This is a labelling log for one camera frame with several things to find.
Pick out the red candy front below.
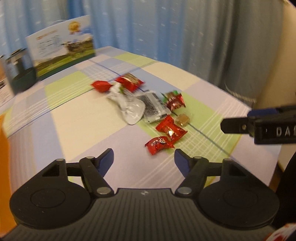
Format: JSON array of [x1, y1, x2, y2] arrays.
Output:
[[145, 136, 175, 155]]

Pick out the red candy shiny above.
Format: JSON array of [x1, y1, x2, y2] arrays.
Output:
[[156, 115, 187, 143]]

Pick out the dark red green candy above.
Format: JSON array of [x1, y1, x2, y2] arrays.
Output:
[[162, 90, 186, 111]]

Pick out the silver foil pouch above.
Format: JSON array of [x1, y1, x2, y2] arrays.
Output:
[[107, 83, 145, 125]]

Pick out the clear sesame snack packet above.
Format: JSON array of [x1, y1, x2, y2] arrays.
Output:
[[135, 91, 171, 123]]

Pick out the red brown snack bar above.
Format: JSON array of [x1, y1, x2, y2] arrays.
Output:
[[115, 73, 144, 92]]

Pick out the brown wrapped candy cube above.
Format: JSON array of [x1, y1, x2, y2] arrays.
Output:
[[175, 113, 191, 127]]

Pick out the plaid tablecloth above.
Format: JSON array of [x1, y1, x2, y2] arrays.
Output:
[[1, 47, 280, 191]]

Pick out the blue star curtain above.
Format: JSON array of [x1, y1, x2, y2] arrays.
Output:
[[1, 1, 284, 105]]

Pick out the orange plastic basket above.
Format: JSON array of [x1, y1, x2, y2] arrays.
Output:
[[0, 115, 16, 237]]

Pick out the white product box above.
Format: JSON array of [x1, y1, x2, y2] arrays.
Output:
[[0, 55, 15, 108]]

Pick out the dark green glass jar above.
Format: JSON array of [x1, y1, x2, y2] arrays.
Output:
[[6, 48, 37, 95]]

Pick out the milk carton gift box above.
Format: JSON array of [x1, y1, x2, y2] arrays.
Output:
[[26, 15, 95, 80]]

